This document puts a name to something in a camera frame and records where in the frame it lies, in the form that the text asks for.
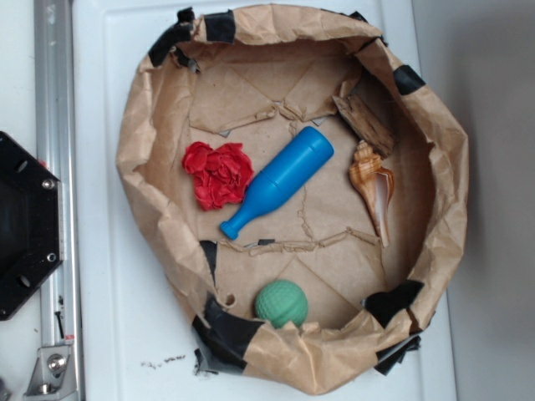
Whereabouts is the blue plastic bottle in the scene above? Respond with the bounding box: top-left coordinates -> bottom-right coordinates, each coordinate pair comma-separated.
220,127 -> 334,240

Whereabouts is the brown paper bag bin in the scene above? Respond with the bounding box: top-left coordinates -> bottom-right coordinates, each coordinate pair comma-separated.
116,4 -> 469,394

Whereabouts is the red crumpled flower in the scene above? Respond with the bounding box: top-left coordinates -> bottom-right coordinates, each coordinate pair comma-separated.
181,141 -> 254,211

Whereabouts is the green textured ball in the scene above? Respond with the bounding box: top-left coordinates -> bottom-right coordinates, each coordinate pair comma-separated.
254,280 -> 308,328

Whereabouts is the orange white conch shell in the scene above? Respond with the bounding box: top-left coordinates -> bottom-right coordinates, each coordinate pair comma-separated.
349,140 -> 394,247

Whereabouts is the brown wood bark piece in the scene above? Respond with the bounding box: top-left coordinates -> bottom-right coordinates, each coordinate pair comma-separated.
332,94 -> 396,159

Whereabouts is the white plastic tray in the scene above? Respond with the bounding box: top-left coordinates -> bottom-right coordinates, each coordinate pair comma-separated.
72,1 -> 457,400

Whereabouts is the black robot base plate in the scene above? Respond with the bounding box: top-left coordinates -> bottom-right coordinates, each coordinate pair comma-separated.
1,132 -> 62,321

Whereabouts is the aluminium extrusion rail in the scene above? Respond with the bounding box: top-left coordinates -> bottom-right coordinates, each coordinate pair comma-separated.
33,1 -> 85,400

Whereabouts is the metal corner bracket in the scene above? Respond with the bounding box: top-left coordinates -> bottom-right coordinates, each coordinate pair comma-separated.
23,345 -> 78,400

